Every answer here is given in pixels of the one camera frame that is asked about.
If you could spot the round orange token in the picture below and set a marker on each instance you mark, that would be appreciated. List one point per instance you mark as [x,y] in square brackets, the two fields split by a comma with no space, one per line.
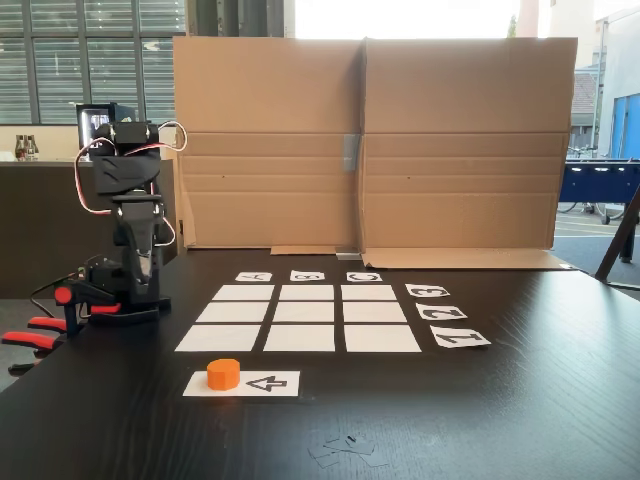
[222,375]

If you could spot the white paper grid sheet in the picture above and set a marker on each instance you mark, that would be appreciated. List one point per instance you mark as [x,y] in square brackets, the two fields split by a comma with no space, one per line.
[300,337]

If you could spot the red black bar clamp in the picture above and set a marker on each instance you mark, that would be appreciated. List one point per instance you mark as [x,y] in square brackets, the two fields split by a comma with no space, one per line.
[105,309]
[30,341]

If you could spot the black mini fridge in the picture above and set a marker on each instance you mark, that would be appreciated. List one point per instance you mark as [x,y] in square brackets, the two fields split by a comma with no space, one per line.
[90,116]

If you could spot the brown glass bottle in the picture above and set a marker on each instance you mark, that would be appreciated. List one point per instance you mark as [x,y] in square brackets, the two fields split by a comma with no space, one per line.
[32,149]
[20,149]

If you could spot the paper sheet letter A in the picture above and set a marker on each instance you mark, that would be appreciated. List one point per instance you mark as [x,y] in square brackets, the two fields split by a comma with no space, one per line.
[254,277]

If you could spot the brown counter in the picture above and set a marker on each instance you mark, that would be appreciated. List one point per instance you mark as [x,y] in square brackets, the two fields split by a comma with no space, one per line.
[30,225]

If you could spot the brown cardboard box panel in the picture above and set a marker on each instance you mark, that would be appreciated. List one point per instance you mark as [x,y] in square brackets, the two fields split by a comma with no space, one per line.
[465,100]
[265,100]

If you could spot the paper sheet letter B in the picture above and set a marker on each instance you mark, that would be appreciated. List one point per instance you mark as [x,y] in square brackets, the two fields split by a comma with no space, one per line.
[307,276]

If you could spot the white arrow paper sheet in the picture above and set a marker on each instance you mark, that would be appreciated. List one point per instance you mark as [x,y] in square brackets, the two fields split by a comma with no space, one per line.
[292,386]

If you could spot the grey tape strip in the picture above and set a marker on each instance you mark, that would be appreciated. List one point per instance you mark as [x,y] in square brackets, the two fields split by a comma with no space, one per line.
[348,254]
[351,150]

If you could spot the paper sheet letter C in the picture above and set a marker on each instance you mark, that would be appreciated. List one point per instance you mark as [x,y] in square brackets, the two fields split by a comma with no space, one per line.
[364,277]

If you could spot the paper sheet number 3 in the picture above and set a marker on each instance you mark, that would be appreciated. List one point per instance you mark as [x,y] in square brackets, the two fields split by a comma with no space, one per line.
[427,291]

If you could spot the paper sheet number 2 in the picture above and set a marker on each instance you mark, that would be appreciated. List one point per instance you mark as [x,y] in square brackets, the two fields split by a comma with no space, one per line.
[441,312]

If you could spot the paper sheet number 1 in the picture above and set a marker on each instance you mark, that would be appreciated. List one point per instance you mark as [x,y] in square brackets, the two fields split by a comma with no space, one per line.
[460,339]

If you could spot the blue foosball table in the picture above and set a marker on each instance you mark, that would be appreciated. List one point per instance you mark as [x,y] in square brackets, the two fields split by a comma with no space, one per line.
[600,182]

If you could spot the dark wooden stand leg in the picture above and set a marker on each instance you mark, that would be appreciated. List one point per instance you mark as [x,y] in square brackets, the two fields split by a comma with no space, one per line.
[617,245]

